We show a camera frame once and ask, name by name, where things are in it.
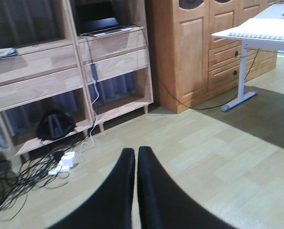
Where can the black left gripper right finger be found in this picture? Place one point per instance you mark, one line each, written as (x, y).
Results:
(163, 204)

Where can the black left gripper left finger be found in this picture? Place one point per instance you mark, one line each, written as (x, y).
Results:
(110, 206)

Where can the white desk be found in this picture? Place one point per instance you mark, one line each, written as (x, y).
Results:
(264, 31)

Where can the white power strip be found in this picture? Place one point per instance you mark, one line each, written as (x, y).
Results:
(65, 162)

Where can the black bag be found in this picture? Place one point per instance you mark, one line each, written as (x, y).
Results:
(54, 125)

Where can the orange wooden wardrobe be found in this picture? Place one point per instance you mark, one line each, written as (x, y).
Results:
(189, 66)

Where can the light wooden shelf unit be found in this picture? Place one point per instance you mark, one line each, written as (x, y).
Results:
(90, 79)

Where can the silver laptop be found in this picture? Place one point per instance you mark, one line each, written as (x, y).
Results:
(98, 19)

